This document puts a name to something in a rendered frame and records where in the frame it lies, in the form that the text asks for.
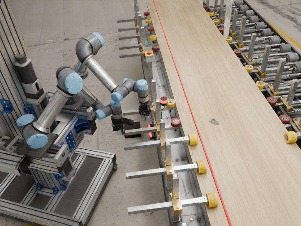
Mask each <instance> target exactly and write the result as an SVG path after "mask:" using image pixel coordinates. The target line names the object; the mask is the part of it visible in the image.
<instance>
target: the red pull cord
mask: <svg viewBox="0 0 301 226"><path fill-rule="evenodd" d="M153 3H154V5H155V2H154V0H153ZM155 9H156V12H157V14H158V11H157V8H156V5H155ZM158 17H159V14H158ZM159 21H160V24H161V27H162V29H163V25H162V22H161V20H160V17H159ZM163 32H164V29H163ZM164 35H165V38H166V41H167V44H168V47H169V50H170V53H171V56H172V59H173V62H174V65H175V68H176V71H177V73H178V76H179V79H180V82H181V85H182V88H183V91H184V94H185V97H186V100H187V103H188V106H189V109H190V112H191V115H192V118H193V121H194V123H195V126H196V129H197V132H198V136H199V138H200V141H201V144H202V147H203V150H204V153H205V156H206V159H207V162H208V165H209V167H210V170H211V174H212V177H213V180H214V182H215V186H216V188H217V191H218V194H219V197H220V200H221V203H222V206H223V209H224V212H225V215H226V218H227V221H228V224H229V226H232V224H231V221H230V219H229V216H228V213H227V210H226V207H225V204H224V201H223V198H222V196H221V193H220V190H219V187H218V184H217V181H216V178H215V175H214V172H213V169H212V167H211V164H210V161H209V158H208V155H207V152H206V149H205V147H204V144H203V141H202V138H201V135H200V132H199V129H198V126H197V124H196V121H195V118H194V115H193V112H192V109H191V106H190V104H189V100H188V97H187V94H186V92H185V89H184V86H183V83H182V80H181V77H180V74H179V72H178V69H177V66H176V63H175V60H174V57H173V54H172V52H171V49H170V46H169V43H168V40H167V37H166V34H165V32H164Z"/></svg>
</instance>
